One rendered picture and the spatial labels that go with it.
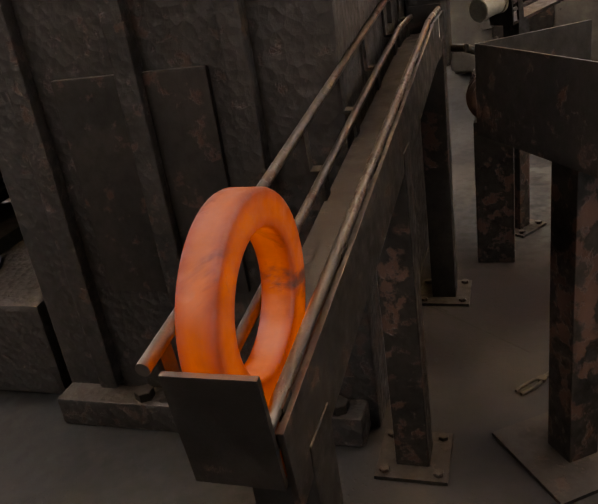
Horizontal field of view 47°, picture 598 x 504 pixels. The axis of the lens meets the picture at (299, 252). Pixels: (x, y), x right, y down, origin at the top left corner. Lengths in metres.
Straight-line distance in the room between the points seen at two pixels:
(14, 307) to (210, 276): 1.22
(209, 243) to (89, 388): 1.15
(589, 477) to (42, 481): 1.02
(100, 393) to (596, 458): 0.99
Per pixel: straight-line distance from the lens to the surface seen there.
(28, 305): 1.63
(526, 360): 1.58
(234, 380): 0.46
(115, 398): 1.53
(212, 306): 0.46
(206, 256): 0.47
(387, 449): 1.34
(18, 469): 1.57
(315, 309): 0.59
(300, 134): 0.83
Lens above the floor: 0.89
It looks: 24 degrees down
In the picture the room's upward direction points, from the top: 9 degrees counter-clockwise
